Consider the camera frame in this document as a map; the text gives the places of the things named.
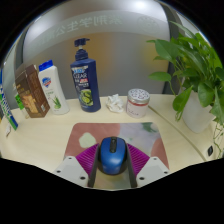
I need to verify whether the green potted plant white pot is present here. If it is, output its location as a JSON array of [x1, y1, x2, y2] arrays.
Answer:
[[146, 21, 224, 159]]

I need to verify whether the small jar with perforated lid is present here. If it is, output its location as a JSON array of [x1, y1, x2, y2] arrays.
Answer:
[[125, 88, 151, 119]]

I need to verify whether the tall white shuttlecock tube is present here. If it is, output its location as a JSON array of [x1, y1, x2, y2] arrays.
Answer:
[[0, 68, 19, 131]]

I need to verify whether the dark blue pump bottle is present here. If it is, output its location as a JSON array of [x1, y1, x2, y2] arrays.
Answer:
[[69, 37, 102, 113]]

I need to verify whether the blue and black computer mouse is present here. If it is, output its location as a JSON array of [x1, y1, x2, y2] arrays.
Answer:
[[96, 136, 129, 176]]

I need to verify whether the clear bottle with green label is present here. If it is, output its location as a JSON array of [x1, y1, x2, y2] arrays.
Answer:
[[13, 83, 28, 119]]

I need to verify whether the crumpled white tissue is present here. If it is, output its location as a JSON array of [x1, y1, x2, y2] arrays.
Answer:
[[105, 93, 125, 114]]

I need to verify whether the pastel patterned mouse pad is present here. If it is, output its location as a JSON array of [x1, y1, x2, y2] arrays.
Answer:
[[63, 122, 170, 190]]

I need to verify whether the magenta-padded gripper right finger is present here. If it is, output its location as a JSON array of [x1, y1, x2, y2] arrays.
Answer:
[[125, 143, 172, 189]]

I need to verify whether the brown cardboard box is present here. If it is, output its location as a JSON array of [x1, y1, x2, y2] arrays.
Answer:
[[14, 64, 51, 119]]

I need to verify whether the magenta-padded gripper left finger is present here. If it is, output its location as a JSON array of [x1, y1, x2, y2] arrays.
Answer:
[[52, 143, 101, 189]]

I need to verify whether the white bottle with blue cap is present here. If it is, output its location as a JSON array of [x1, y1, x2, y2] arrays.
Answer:
[[37, 59, 70, 116]]

